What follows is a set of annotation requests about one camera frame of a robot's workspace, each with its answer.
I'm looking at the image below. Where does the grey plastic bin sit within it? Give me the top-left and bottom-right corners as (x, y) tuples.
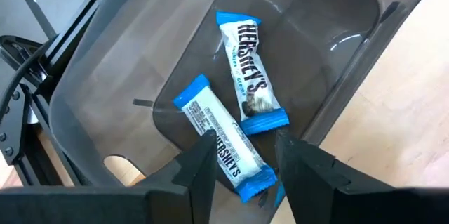
(48, 0), (446, 224)

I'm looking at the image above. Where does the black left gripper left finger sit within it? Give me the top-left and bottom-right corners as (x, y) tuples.
(0, 129), (218, 224)

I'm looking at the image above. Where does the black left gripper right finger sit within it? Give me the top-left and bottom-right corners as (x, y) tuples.
(275, 129), (449, 224)

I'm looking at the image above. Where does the Hershey's cookies creme bar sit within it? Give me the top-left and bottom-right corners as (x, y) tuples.
(172, 73), (279, 204)
(215, 10), (290, 136)

